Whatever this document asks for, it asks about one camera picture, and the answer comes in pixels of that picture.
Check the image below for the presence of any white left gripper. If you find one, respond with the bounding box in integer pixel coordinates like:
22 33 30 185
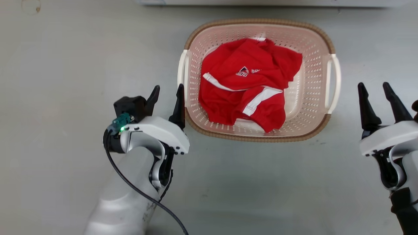
104 84 190 194

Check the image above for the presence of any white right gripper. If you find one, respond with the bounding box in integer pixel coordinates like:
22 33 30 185
357 82 418 191

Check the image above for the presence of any pink plastic laundry basket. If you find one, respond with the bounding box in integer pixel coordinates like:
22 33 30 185
177 19 342 143

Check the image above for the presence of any red shirt with white stripes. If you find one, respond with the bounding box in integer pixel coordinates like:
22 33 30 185
198 38 303 133

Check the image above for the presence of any white front-load washing machine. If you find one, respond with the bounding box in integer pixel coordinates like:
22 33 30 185
134 0 412 8

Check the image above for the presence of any green left cable connector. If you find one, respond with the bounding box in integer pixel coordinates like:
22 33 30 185
107 112 132 135

